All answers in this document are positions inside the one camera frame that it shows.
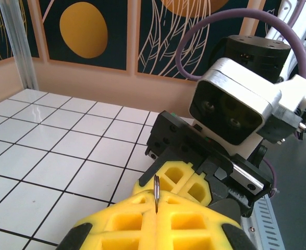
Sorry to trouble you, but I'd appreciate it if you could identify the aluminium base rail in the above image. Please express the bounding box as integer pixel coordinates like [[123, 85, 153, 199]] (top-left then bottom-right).
[[240, 215, 263, 250]]

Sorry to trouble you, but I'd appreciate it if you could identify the grey slotted cable duct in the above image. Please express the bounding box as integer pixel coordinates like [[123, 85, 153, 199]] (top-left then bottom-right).
[[240, 196, 286, 250]]

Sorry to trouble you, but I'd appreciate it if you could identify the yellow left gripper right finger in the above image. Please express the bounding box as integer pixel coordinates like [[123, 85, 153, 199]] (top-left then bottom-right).
[[156, 194, 255, 250]]

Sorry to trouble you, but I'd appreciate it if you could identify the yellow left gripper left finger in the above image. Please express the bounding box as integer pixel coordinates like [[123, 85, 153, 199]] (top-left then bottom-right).
[[58, 190, 158, 250]]

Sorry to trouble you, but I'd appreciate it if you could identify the thin purple gripper cable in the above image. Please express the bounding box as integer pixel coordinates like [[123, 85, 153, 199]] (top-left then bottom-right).
[[262, 155, 280, 200]]

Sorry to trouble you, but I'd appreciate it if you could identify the small steel split ring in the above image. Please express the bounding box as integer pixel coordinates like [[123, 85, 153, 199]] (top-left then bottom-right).
[[153, 173, 161, 216]]

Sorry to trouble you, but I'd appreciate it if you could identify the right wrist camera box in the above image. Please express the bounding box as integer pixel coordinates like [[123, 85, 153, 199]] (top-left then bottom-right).
[[188, 57, 306, 157]]

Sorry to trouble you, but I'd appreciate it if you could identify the aluminium frame post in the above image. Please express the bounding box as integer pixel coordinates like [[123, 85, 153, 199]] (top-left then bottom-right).
[[0, 0, 39, 91]]

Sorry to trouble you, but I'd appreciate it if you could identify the grey metal base sheet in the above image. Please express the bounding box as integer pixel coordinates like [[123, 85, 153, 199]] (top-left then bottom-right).
[[256, 130, 306, 250]]

